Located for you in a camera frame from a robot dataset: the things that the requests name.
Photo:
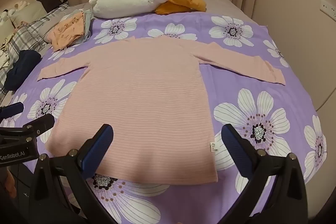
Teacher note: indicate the white wall outlet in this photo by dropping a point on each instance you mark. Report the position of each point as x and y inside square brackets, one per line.
[328, 8]

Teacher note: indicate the pink printed folded garment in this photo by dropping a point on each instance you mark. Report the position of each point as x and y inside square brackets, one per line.
[65, 32]

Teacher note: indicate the navy blue cloth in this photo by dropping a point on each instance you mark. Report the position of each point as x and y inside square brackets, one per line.
[22, 69]

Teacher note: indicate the black cloth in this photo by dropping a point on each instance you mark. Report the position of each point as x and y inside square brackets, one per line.
[51, 2]

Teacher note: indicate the grey plaid quilt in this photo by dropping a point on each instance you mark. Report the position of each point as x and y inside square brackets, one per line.
[39, 27]

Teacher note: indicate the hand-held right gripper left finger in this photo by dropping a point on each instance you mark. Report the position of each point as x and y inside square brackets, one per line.
[101, 145]

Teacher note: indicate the cream pillow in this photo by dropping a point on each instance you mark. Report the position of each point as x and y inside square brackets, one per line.
[29, 12]

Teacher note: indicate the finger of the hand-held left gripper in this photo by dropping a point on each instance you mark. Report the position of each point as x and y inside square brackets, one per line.
[42, 123]
[13, 108]

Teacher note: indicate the grey-blue folded garment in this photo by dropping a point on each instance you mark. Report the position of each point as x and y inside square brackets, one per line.
[88, 27]

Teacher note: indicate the small plush toys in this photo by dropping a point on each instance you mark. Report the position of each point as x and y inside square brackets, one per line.
[10, 12]

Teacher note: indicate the purple floral blanket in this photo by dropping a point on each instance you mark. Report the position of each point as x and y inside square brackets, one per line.
[231, 77]

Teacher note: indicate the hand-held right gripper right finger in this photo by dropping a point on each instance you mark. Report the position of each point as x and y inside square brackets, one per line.
[236, 150]

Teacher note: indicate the pink striped long-sleeve shirt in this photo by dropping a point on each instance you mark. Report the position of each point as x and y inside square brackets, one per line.
[141, 98]

